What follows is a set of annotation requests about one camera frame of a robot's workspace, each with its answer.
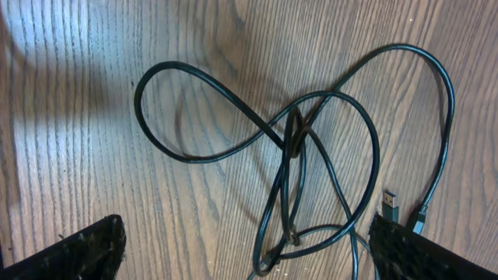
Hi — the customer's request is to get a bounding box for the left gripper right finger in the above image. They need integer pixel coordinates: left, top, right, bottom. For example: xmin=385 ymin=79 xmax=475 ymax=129
xmin=369 ymin=214 xmax=497 ymax=280

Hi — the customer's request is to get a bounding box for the black cable bundle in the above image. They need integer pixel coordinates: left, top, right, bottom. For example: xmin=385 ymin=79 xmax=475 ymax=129
xmin=133 ymin=43 xmax=456 ymax=280

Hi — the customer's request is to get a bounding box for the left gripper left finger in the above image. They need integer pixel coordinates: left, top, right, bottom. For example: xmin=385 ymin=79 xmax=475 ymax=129
xmin=1 ymin=214 xmax=126 ymax=280

